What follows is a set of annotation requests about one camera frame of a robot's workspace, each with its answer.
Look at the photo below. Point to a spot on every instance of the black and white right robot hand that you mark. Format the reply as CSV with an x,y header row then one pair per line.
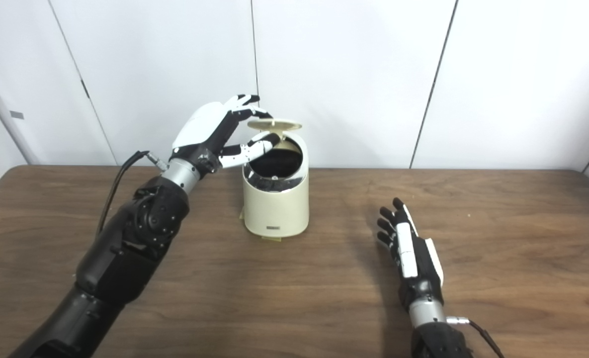
x,y
418,271

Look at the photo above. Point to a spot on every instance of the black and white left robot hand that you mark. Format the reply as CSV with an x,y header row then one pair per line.
x,y
202,129

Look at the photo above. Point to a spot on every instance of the cream round bin lid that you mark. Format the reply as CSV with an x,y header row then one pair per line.
x,y
280,124

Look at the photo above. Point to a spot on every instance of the cream-colored cylindrical bin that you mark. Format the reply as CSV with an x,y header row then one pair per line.
x,y
277,209

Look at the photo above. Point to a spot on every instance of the yellow tape piece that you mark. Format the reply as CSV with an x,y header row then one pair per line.
x,y
272,239

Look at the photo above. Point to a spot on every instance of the gray wall tape label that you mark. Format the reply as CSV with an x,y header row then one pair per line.
x,y
17,115

